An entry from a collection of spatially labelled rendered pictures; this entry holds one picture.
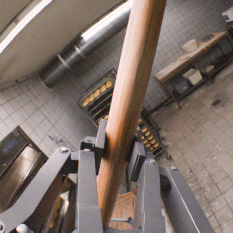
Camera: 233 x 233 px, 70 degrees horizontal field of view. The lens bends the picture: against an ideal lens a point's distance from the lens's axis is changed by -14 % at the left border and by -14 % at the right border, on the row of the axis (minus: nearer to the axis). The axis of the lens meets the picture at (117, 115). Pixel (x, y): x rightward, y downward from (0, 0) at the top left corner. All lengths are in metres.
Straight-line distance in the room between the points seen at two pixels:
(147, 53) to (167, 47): 5.18
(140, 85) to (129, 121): 0.03
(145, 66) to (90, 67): 5.08
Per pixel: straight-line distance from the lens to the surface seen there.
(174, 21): 5.47
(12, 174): 1.76
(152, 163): 0.16
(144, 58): 0.16
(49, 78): 3.29
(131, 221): 1.65
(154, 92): 5.40
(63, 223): 1.90
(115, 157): 0.19
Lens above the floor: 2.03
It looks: 15 degrees down
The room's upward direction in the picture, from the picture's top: 39 degrees counter-clockwise
